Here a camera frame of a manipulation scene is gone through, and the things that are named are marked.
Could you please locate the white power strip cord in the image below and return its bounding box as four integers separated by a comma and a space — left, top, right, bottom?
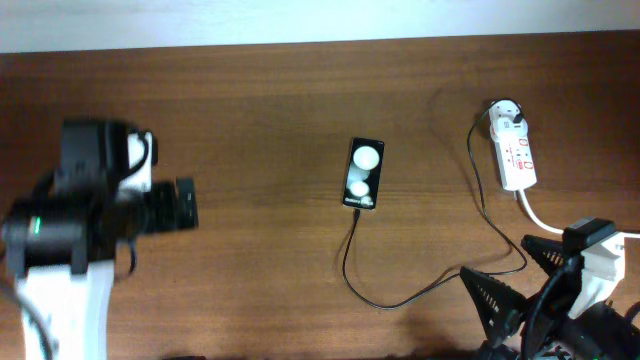
515, 188, 640, 240

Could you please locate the white power strip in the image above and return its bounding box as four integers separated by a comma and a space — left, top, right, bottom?
487, 98, 538, 193

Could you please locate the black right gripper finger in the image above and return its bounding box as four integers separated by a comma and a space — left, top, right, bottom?
460, 267, 528, 348
521, 235, 565, 276

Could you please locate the black smartphone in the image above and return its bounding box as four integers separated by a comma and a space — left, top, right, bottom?
341, 137, 385, 211

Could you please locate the white USB charger adapter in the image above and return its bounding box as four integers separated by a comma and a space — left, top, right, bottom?
489, 98, 528, 142

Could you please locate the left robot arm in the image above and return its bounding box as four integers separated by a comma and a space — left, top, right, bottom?
1, 118, 198, 359

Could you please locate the black charger cable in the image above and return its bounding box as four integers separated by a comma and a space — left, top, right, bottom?
341, 98, 529, 311

